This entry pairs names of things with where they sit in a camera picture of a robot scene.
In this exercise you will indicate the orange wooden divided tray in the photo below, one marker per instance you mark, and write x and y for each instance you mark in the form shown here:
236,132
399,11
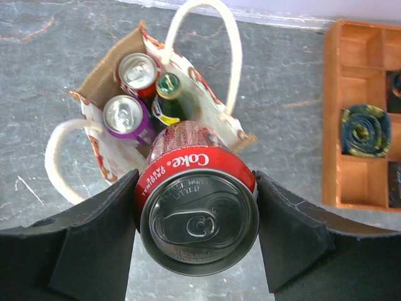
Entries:
357,58

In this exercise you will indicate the red Coke can back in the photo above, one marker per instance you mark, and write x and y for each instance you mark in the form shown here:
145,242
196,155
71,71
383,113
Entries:
137,74

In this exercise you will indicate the green glass Perrier bottle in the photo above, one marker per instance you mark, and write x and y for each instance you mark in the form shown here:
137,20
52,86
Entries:
171,104

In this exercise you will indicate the burlap canvas tote bag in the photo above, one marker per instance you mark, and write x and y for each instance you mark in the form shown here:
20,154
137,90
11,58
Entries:
102,84

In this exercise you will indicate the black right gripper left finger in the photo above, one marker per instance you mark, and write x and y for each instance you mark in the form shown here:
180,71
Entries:
82,253

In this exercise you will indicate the purple Fanta can left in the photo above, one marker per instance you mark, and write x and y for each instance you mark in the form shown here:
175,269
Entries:
128,118

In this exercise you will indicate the blue yellow rolled tie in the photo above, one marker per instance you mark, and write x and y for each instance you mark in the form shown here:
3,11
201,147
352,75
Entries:
365,131

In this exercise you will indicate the red Coke can front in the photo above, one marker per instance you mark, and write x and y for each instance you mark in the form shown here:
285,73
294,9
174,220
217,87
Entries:
195,202

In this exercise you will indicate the black rolled belt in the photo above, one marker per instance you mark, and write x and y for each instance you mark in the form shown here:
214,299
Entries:
393,91

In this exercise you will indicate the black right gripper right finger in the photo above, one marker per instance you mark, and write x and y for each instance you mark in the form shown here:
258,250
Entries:
310,253

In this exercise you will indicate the red coke can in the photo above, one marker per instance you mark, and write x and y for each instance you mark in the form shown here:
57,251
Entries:
195,202
137,74

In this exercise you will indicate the black rolled tie front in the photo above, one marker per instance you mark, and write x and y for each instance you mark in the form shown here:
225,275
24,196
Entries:
394,186

